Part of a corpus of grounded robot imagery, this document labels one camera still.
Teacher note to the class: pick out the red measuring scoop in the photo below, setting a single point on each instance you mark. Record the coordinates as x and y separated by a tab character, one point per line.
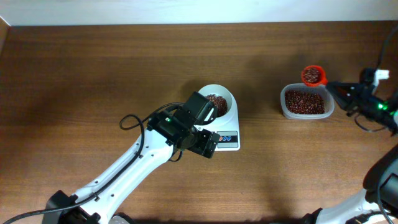
323	80

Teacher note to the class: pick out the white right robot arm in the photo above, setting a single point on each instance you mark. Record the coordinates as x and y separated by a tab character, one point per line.
378	198

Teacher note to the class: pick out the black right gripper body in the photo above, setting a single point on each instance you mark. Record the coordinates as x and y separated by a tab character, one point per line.
356	96

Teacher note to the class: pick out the clear plastic container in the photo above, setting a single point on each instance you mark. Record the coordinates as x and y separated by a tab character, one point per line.
328	101

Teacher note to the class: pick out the red beans in scoop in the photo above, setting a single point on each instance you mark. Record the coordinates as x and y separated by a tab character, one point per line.
311	75

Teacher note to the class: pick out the red adzuki beans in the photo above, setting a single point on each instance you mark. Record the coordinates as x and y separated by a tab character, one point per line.
300	102

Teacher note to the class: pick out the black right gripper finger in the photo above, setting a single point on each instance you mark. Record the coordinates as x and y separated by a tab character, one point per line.
343	86
341	94

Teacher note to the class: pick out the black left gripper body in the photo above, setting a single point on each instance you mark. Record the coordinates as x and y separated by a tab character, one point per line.
210	141

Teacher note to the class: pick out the white bowl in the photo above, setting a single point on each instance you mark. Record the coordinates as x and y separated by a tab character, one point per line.
220	91

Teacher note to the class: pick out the red beans in bowl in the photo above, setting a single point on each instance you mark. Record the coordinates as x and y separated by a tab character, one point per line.
220	103

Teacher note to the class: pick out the white digital kitchen scale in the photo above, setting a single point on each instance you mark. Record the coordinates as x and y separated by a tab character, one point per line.
228	129

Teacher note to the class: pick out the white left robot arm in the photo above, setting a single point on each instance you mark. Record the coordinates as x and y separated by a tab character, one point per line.
166	131

